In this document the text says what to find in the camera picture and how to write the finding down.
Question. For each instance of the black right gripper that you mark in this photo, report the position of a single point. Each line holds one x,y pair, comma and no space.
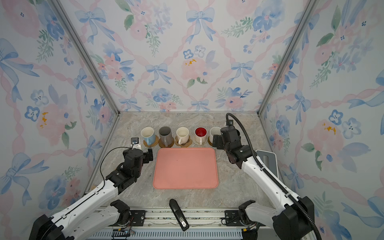
218,138

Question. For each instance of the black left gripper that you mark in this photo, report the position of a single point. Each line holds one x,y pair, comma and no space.
146,158

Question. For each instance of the cream mug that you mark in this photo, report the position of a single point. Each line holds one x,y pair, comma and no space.
214,131
183,134

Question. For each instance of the red interior mug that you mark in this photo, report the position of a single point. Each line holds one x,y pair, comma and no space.
201,132

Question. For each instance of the light blue mug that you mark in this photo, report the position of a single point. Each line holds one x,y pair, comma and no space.
148,135

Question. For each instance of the multicolour embroidered round coaster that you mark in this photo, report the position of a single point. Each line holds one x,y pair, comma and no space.
200,141

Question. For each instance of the grey mug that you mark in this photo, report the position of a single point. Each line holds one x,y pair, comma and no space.
166,138

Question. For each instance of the cork paw print coaster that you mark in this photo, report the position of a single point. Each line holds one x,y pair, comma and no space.
185,145

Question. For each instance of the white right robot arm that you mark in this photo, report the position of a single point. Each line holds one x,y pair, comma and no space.
291,216

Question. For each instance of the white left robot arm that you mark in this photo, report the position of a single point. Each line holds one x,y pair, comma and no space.
97,209

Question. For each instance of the pink plastic tray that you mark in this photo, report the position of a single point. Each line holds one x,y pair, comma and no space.
186,168

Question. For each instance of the white grey tissue box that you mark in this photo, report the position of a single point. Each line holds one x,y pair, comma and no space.
270,161

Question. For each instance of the black handheld device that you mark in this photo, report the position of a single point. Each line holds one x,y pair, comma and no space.
179,215

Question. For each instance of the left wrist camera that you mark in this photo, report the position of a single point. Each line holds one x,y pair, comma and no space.
135,143

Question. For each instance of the aluminium rail base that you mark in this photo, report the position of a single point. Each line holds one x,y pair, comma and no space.
205,224

